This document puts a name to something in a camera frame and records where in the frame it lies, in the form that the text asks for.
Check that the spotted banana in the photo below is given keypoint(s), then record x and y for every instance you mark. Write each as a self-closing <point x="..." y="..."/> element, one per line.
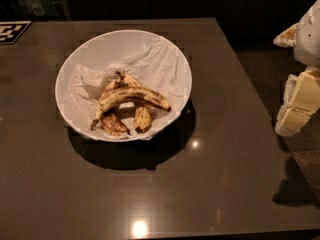
<point x="142" y="116"/>
<point x="121" y="95"/>
<point x="110" y="121"/>

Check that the white bottles in background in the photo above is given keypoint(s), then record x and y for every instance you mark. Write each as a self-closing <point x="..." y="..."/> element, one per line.
<point x="35" y="8"/>

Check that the black white fiducial marker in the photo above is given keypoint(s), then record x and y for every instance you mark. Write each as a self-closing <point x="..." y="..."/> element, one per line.
<point x="10" y="31"/>

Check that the white paper napkin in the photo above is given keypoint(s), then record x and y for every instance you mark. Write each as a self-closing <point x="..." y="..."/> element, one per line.
<point x="156" y="64"/>

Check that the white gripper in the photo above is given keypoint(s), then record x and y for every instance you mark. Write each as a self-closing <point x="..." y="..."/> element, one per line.
<point x="308" y="40"/>

